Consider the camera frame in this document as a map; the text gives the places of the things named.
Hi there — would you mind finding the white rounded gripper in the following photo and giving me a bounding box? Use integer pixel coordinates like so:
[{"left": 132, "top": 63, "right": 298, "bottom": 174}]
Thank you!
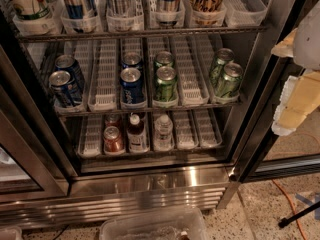
[{"left": 271, "top": 1, "right": 320, "bottom": 136}]

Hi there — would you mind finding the green soda can front right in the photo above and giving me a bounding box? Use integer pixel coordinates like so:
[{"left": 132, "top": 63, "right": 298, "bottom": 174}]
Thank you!
[{"left": 214, "top": 62, "right": 243, "bottom": 98}]

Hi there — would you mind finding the green soda can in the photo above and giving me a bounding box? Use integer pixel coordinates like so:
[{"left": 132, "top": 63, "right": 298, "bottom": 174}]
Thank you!
[
  {"left": 154, "top": 66, "right": 177, "bottom": 102},
  {"left": 153, "top": 51, "right": 175, "bottom": 71},
  {"left": 209, "top": 48, "right": 234, "bottom": 86},
  {"left": 214, "top": 62, "right": 243, "bottom": 98}
]

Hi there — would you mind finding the green soda can rear right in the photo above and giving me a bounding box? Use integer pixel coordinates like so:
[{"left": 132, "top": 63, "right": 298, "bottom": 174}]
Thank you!
[{"left": 209, "top": 48, "right": 234, "bottom": 86}]

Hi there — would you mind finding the green soda can front centre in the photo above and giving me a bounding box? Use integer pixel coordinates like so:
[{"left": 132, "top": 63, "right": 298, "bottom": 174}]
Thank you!
[{"left": 154, "top": 66, "right": 177, "bottom": 102}]

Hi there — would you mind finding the green soda can rear centre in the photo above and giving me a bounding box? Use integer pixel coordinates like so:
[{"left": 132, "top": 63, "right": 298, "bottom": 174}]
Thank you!
[{"left": 153, "top": 51, "right": 175, "bottom": 71}]

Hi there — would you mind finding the blue pepsi can front centre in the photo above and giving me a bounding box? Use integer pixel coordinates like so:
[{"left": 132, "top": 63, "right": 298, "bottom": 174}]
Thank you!
[{"left": 120, "top": 68, "right": 144, "bottom": 104}]

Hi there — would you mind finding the blue pepsi can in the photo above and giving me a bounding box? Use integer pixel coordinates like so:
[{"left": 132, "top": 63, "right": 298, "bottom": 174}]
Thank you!
[
  {"left": 49, "top": 70, "right": 82, "bottom": 108},
  {"left": 122, "top": 52, "right": 143, "bottom": 71},
  {"left": 120, "top": 68, "right": 144, "bottom": 104},
  {"left": 55, "top": 55, "right": 85, "bottom": 91}
]

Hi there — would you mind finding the blue pepsi can rear centre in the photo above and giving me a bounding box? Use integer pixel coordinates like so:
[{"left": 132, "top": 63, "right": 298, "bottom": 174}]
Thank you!
[{"left": 122, "top": 52, "right": 143, "bottom": 71}]

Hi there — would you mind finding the stainless steel fridge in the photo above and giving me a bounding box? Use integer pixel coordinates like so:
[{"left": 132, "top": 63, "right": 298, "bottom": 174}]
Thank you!
[{"left": 0, "top": 0, "right": 320, "bottom": 230}]

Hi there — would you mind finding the red soda can rear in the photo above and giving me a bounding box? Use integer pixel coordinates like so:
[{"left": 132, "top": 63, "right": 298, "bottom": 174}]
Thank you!
[{"left": 105, "top": 114, "right": 122, "bottom": 129}]

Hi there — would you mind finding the red soda can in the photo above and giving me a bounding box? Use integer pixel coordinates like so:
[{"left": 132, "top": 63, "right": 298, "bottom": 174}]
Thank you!
[
  {"left": 103, "top": 126, "right": 124, "bottom": 154},
  {"left": 105, "top": 114, "right": 122, "bottom": 129}
]

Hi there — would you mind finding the red soda can front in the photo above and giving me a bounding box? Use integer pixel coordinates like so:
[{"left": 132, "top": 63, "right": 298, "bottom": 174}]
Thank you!
[{"left": 103, "top": 126, "right": 124, "bottom": 154}]

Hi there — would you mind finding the blue pepsi can rear left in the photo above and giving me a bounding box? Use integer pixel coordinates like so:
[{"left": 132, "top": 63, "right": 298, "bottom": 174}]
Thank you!
[{"left": 55, "top": 55, "right": 85, "bottom": 91}]

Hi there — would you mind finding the blue pepsi can front left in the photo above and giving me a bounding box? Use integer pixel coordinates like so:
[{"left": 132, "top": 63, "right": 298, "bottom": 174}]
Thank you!
[{"left": 49, "top": 70, "right": 82, "bottom": 108}]

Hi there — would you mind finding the empty white tray top right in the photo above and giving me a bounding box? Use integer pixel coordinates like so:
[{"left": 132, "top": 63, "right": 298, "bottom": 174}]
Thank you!
[{"left": 223, "top": 0, "right": 267, "bottom": 27}]

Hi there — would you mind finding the empty white tray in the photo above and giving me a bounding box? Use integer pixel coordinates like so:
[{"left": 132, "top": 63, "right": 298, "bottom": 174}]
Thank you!
[
  {"left": 170, "top": 36, "right": 209, "bottom": 106},
  {"left": 77, "top": 115, "right": 102, "bottom": 159},
  {"left": 223, "top": 0, "right": 267, "bottom": 27},
  {"left": 88, "top": 39, "right": 118, "bottom": 111},
  {"left": 193, "top": 109, "right": 222, "bottom": 148}
]

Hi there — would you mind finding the empty white tray middle right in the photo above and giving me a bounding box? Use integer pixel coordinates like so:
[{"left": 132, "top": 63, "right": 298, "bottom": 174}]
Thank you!
[{"left": 170, "top": 36, "right": 209, "bottom": 106}]

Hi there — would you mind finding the empty white tray bottom right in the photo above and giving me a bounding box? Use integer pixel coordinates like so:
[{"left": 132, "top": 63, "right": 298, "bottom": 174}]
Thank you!
[{"left": 193, "top": 109, "right": 222, "bottom": 148}]

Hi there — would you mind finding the clear water bottle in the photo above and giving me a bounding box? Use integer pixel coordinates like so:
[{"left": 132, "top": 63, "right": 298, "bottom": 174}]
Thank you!
[{"left": 154, "top": 114, "right": 173, "bottom": 151}]

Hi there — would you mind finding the black tripod leg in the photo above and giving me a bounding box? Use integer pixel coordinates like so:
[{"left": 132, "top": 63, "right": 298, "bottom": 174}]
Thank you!
[{"left": 278, "top": 201, "right": 320, "bottom": 228}]

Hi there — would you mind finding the brown juice bottle white cap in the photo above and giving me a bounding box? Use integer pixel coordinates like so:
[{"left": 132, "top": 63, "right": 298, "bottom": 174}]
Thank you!
[{"left": 127, "top": 114, "right": 148, "bottom": 153}]

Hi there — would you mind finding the clear plastic bin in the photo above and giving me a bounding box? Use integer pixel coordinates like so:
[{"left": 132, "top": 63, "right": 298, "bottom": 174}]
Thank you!
[{"left": 99, "top": 207, "right": 210, "bottom": 240}]

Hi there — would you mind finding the empty white tray middle left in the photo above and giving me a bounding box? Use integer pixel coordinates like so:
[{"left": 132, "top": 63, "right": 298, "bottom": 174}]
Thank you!
[{"left": 88, "top": 39, "right": 118, "bottom": 111}]

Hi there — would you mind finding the empty white tray bottom left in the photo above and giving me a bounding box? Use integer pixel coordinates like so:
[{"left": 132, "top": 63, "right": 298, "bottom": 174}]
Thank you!
[{"left": 77, "top": 115, "right": 102, "bottom": 159}]

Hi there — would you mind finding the orange cable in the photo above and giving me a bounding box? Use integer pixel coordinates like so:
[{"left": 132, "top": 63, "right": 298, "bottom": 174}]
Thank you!
[{"left": 271, "top": 179, "right": 308, "bottom": 240}]

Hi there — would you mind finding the middle wire shelf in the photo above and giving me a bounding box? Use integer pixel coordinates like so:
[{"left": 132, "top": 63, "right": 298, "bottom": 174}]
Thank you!
[{"left": 56, "top": 101, "right": 243, "bottom": 117}]

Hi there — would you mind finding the wire shelf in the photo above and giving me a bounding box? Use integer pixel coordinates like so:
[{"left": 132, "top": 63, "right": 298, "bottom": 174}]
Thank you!
[
  {"left": 17, "top": 26, "right": 268, "bottom": 43},
  {"left": 56, "top": 101, "right": 243, "bottom": 117}
]

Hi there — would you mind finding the top wire shelf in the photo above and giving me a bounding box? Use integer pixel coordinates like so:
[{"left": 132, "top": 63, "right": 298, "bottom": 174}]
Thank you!
[{"left": 17, "top": 26, "right": 268, "bottom": 43}]

